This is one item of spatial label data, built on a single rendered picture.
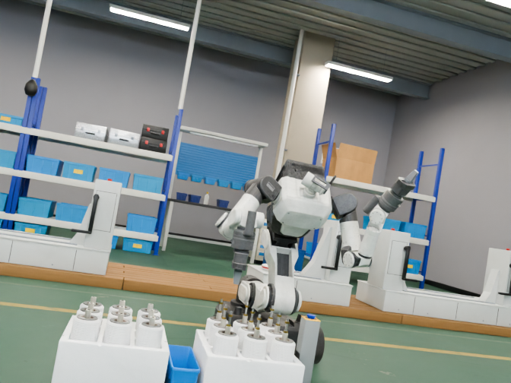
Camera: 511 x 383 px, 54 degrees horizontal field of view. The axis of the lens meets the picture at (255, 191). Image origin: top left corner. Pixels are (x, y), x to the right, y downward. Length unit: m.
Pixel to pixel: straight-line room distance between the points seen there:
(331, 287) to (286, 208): 2.16
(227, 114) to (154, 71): 1.72
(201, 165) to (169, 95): 2.87
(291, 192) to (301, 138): 6.34
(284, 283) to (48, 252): 2.10
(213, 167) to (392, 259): 4.13
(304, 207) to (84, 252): 2.14
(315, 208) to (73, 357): 1.22
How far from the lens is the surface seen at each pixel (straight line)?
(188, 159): 8.05
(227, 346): 2.02
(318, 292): 4.41
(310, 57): 9.02
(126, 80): 10.61
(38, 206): 6.77
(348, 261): 2.43
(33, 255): 4.10
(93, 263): 4.06
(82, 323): 1.97
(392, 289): 4.79
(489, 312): 5.33
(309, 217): 2.41
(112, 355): 1.97
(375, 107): 11.90
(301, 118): 8.75
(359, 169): 7.50
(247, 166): 8.23
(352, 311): 4.48
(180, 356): 2.30
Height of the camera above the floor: 0.73
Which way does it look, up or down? 3 degrees up
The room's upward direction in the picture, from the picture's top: 10 degrees clockwise
